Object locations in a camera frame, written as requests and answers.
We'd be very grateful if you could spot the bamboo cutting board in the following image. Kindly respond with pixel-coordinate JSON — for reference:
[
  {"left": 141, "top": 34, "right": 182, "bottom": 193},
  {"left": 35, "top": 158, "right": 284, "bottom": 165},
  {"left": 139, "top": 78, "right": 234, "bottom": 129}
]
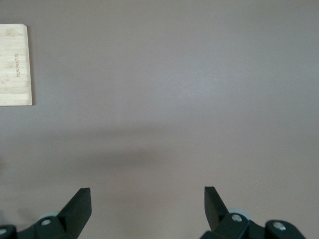
[{"left": 0, "top": 23, "right": 33, "bottom": 107}]

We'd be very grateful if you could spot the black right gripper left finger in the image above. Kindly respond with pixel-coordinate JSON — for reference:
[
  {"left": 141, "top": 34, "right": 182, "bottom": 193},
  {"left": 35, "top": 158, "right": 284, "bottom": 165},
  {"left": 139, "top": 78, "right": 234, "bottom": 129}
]
[{"left": 0, "top": 188, "right": 92, "bottom": 239}]

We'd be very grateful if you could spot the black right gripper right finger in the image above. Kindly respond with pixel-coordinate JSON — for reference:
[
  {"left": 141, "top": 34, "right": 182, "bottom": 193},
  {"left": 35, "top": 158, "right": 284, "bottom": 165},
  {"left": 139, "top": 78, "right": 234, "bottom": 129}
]
[{"left": 201, "top": 186, "right": 308, "bottom": 239}]

